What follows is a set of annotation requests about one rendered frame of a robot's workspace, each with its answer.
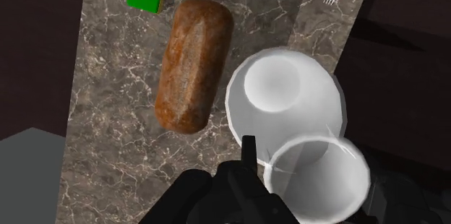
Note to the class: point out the white bowl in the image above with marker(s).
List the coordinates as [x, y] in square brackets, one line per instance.
[282, 86]

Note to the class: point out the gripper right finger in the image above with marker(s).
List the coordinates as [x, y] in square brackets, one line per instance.
[396, 204]

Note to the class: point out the white cup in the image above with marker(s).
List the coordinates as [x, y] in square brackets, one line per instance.
[317, 195]

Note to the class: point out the brown bread loaf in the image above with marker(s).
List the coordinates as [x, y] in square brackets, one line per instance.
[193, 68]

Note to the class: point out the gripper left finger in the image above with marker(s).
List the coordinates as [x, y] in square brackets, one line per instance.
[246, 188]

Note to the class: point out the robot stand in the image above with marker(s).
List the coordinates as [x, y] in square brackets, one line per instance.
[28, 181]

